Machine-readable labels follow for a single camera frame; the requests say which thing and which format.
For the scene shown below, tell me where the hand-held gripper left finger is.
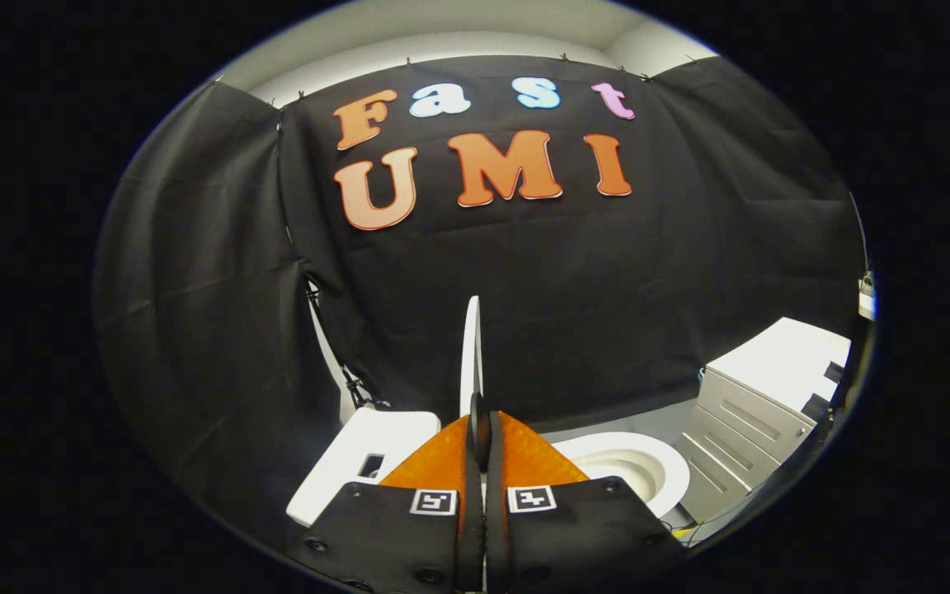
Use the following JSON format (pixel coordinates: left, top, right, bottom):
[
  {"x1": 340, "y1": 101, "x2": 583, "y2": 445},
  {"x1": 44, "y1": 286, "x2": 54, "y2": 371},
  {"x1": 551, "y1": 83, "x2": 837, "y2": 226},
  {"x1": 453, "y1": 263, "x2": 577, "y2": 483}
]
[{"x1": 287, "y1": 412, "x2": 486, "y2": 594}]

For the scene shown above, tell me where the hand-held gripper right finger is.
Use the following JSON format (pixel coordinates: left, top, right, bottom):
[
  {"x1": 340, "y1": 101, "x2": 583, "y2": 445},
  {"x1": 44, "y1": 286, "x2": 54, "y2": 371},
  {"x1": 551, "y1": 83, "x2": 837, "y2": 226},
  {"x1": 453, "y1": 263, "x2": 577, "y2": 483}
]
[{"x1": 485, "y1": 411, "x2": 687, "y2": 594}]

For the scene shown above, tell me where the white toilet tank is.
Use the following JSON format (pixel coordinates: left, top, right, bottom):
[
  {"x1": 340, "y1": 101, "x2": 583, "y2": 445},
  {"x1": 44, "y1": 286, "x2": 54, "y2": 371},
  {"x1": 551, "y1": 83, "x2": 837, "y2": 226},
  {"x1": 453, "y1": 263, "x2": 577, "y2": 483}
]
[{"x1": 287, "y1": 408, "x2": 441, "y2": 527}]

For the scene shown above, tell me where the black backdrop cloth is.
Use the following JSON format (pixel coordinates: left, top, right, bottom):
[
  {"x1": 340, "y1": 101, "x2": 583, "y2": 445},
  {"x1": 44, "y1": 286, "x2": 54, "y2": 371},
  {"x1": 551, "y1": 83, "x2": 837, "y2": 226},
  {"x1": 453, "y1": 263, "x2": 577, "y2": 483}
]
[{"x1": 94, "y1": 54, "x2": 870, "y2": 545}]

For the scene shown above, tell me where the white drawer cabinet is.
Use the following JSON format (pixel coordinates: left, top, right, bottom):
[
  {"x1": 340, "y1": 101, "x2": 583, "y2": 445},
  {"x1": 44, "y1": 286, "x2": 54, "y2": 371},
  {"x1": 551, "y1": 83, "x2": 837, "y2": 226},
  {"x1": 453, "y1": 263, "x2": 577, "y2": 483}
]
[{"x1": 677, "y1": 317, "x2": 853, "y2": 526}]

